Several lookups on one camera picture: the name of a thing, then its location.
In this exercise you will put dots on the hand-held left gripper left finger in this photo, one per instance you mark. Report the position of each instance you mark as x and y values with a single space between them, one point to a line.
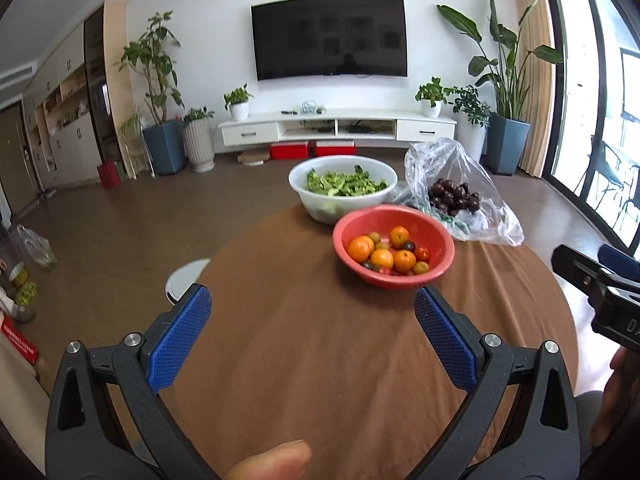
177 340

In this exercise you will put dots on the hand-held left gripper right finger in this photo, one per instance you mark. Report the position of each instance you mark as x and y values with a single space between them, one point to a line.
445 345

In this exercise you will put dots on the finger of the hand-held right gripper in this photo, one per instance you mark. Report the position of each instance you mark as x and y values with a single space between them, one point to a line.
622 262
575 262

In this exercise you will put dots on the orange mandarin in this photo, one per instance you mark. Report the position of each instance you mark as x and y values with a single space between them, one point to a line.
399 236
382 258
404 261
361 249

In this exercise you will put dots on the large red tomato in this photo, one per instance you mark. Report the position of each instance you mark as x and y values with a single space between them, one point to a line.
423 254

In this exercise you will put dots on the dark purple plum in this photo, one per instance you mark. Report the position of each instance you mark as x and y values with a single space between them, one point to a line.
409 246
370 265

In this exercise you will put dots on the red plastic basin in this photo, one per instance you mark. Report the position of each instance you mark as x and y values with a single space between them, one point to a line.
360 220

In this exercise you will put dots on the person's right hand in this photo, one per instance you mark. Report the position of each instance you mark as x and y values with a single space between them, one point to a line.
622 400

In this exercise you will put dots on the person's left hand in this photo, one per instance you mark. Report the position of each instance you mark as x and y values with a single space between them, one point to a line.
272 462

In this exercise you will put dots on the black balcony chair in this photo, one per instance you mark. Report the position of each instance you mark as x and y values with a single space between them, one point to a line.
607 167
631 210

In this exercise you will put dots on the round metal stool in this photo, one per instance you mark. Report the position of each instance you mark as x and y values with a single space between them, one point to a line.
185 280

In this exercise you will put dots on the brown tablecloth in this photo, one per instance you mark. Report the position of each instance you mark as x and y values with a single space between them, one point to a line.
310 335

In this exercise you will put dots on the large-leaf plant in blue pot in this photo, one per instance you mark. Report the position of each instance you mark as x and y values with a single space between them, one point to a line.
507 145

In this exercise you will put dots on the pile of dark plums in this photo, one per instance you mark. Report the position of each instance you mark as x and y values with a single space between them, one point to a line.
452 197

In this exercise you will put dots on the black framed glass door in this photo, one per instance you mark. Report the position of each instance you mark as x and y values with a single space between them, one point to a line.
550 110

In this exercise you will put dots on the red carton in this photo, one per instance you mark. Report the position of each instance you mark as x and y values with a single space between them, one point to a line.
20 342

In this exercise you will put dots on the plastic bag on floor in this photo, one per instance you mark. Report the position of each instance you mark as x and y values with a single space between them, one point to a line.
37 252

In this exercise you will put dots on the bushy plant in tall white pot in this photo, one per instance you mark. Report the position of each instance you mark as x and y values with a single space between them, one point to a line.
470 135

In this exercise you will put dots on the clear plastic bag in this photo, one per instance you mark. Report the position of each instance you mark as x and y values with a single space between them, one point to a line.
440 160

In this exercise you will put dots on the small red box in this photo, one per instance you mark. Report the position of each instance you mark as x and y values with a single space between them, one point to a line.
107 175

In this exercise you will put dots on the beige curtain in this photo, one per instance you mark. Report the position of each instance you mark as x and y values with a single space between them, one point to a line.
535 85

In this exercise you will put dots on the tall tree in blue pot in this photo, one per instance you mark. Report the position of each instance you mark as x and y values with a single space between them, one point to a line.
165 152

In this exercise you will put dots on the green leafy vegetables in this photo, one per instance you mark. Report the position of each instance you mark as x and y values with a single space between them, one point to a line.
345 185

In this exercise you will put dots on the white plastic basin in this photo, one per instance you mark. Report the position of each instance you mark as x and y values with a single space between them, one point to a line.
310 200

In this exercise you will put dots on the plant in ribbed white pot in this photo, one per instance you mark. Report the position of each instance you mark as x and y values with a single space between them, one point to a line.
198 145

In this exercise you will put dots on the round wooden board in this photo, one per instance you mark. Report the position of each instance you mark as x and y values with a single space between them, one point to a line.
252 156

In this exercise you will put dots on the small plant in white pot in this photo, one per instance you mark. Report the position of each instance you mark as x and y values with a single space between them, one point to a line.
431 107
239 110

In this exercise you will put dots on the white television cabinet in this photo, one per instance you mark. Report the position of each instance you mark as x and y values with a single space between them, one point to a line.
250 132

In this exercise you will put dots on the wide red storage box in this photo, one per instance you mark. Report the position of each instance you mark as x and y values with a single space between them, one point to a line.
289 150
335 148

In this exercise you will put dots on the black set-top box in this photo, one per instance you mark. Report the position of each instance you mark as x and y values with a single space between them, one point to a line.
360 129

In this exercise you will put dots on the brown wooden door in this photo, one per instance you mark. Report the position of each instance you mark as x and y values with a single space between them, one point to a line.
12 160

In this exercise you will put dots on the dark glass display cabinet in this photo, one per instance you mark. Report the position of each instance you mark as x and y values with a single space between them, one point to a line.
97 85

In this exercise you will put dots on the ceiling air vent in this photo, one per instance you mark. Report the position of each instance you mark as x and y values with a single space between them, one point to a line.
15 72

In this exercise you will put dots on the white wall cabinet unit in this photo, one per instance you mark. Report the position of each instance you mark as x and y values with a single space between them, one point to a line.
70 150

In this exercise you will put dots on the black wall television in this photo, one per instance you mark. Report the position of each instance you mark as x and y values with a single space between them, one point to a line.
330 40

